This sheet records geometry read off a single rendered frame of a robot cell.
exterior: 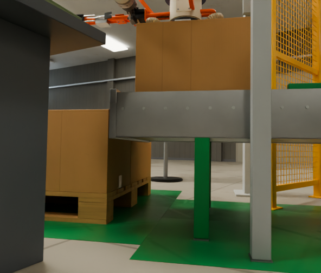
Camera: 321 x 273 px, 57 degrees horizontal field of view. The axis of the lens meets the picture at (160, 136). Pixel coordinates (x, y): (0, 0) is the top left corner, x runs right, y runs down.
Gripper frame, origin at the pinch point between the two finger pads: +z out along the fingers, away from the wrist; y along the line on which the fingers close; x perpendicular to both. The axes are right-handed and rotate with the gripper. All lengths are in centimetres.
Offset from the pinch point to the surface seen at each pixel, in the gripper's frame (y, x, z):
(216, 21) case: 14, 43, -23
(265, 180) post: 81, 59, -56
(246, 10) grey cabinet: -39, 68, 88
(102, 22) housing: 2.4, -19.0, -2.5
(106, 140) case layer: 68, -8, -22
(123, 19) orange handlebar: 1.3, -6.8, -1.7
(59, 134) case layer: 65, -32, -22
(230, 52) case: 29, 49, -23
